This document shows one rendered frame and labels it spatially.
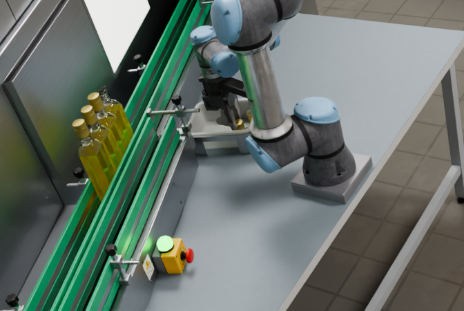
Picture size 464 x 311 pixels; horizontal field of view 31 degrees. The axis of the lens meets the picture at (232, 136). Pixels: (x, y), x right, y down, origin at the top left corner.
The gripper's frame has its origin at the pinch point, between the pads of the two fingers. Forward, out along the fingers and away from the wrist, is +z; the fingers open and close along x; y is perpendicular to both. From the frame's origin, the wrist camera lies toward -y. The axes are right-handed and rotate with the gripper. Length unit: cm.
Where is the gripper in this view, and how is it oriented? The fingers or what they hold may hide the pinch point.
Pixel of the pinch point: (237, 124)
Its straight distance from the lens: 264.6
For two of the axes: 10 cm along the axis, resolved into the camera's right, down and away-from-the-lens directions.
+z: 2.5, 7.6, 5.9
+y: -9.4, 0.4, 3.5
